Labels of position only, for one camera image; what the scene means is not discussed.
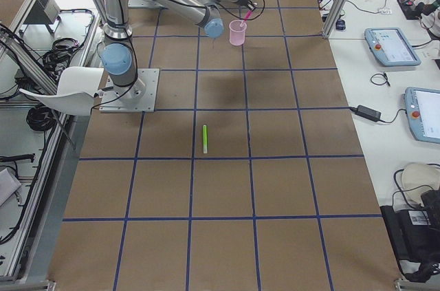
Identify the pink pen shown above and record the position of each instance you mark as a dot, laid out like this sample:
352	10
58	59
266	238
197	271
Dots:
245	18

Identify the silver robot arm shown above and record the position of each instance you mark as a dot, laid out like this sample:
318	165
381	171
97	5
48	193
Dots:
118	57

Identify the pink mesh cup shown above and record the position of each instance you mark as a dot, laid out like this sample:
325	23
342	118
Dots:
237	29

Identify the green pen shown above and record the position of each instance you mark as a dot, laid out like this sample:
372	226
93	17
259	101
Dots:
205	139

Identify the blue teach pendant far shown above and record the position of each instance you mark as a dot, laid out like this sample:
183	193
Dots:
390	47

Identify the blue teach pendant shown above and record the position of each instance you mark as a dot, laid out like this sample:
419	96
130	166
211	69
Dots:
390	47
422	110

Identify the black power adapter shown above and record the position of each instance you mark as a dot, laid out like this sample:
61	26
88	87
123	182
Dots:
366	112

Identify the blue teach pendant near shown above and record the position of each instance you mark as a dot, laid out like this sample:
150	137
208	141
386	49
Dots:
422	110

